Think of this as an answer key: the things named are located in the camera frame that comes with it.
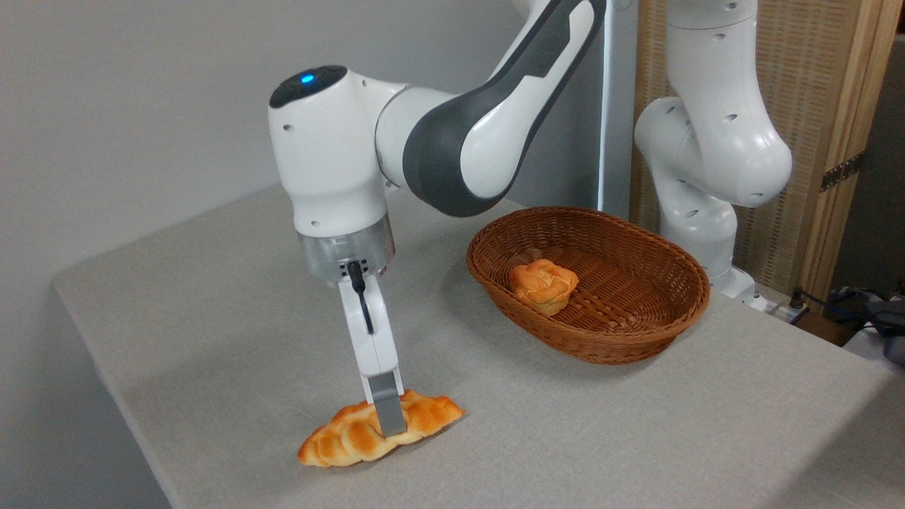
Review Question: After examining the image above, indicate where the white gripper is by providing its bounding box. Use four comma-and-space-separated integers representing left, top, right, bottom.
338, 274, 409, 438

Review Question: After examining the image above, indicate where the braided bread loaf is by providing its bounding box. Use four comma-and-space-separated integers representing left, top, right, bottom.
298, 390, 465, 468

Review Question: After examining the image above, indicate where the round orange bread roll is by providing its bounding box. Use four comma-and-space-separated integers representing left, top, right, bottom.
508, 259, 580, 317

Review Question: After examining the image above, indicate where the brown wicker basket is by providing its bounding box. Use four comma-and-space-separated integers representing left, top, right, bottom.
466, 206, 711, 365

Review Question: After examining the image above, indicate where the grey tablecloth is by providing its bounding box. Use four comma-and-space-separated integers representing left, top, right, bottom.
51, 182, 905, 509

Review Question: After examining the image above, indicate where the dark grey bag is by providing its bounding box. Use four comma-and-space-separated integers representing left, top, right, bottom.
834, 285, 905, 365

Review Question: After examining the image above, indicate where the dark metal hinge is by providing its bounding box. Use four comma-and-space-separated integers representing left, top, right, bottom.
820, 152, 865, 193

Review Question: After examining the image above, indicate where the wooden woven folding screen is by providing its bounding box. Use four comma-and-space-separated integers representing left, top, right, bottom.
629, 0, 905, 305

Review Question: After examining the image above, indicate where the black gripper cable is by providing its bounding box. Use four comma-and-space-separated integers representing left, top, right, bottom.
346, 260, 375, 336

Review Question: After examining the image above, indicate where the black power cable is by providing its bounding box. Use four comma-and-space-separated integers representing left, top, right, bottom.
788, 286, 905, 334

